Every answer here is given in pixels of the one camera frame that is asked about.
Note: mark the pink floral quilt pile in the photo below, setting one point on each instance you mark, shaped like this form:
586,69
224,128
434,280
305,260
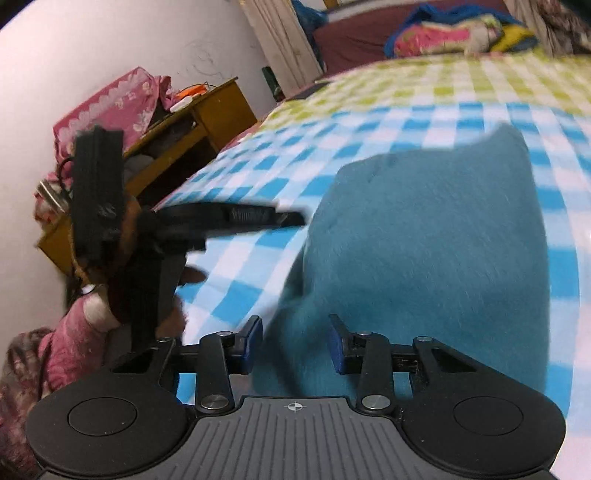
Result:
473,36

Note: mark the blue cloth on bed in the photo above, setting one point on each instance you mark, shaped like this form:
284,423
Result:
517,37

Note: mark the checkered blue green bedsheet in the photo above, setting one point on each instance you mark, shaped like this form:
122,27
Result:
444,101

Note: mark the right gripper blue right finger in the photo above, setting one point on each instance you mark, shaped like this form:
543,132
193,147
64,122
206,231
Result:
340,345

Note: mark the left forearm pink sleeve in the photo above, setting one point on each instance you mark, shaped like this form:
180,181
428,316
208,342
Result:
42,361

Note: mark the teal fleece sweater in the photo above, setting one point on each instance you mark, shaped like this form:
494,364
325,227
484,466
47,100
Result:
448,243

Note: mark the blue plastic bag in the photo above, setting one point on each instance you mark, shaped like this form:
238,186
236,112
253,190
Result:
309,18

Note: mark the beige left curtain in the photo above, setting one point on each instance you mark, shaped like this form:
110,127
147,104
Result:
284,43

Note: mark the green bottle by curtain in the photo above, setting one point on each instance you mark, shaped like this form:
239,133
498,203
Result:
273,84

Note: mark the orange item on cabinet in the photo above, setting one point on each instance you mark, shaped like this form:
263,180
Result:
190,91

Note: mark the wooden side cabinet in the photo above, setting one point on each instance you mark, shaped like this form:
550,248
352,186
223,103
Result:
179,141

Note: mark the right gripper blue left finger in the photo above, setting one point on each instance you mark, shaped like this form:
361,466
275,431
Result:
250,337

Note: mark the maroon headboard sofa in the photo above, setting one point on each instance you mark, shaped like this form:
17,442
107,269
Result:
359,37

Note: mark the beige right curtain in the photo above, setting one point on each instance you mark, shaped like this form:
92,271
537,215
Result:
561,30

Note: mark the left hand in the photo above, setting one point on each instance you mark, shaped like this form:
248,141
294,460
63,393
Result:
138,256

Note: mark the beige curtain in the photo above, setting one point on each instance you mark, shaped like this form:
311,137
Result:
561,30
284,43

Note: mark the pink floral bag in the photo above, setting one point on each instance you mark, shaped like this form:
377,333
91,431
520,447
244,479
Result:
128,104

